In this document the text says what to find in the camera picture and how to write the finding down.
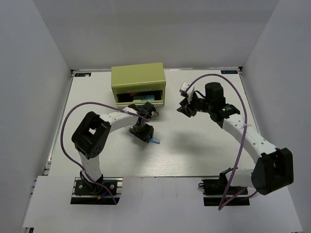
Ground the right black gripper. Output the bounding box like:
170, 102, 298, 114
177, 92, 213, 117

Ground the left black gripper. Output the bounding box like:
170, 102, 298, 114
129, 123, 154, 143

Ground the blue highlighter pen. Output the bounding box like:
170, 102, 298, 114
148, 137, 160, 144

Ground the blue capped highlighter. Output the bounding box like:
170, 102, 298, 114
141, 95, 155, 101

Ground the drawer of chest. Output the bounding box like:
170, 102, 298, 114
115, 90, 165, 109

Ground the green metal drawer chest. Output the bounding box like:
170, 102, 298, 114
111, 62, 166, 103

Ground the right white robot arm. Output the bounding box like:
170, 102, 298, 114
178, 82, 294, 195

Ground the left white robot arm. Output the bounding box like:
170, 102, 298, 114
71, 102, 156, 194

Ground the right blue corner label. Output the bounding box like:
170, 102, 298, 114
221, 70, 238, 74

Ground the blue corner label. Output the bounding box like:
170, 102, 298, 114
74, 72, 91, 77
221, 70, 238, 74

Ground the left blue corner label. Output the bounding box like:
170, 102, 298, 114
74, 72, 91, 77

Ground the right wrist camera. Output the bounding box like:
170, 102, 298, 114
179, 82, 195, 103

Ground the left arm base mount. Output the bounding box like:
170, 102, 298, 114
70, 177, 123, 205

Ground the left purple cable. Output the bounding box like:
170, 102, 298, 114
60, 101, 153, 204

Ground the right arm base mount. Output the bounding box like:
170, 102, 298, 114
198, 178, 251, 207

